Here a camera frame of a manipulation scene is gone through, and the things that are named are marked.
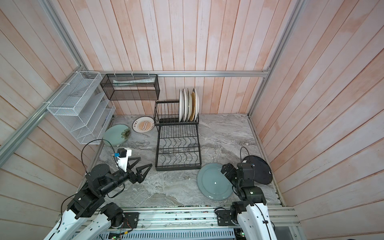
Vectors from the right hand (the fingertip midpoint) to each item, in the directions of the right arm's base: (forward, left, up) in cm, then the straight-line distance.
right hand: (227, 169), depth 81 cm
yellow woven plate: (+26, +20, +23) cm, 40 cm away
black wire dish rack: (+19, +30, -8) cm, 37 cm away
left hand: (-5, +41, +15) cm, 44 cm away
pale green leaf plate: (+28, +76, -7) cm, 81 cm away
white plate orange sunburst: (+39, +59, -8) cm, 71 cm away
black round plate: (+2, -23, -8) cm, 24 cm away
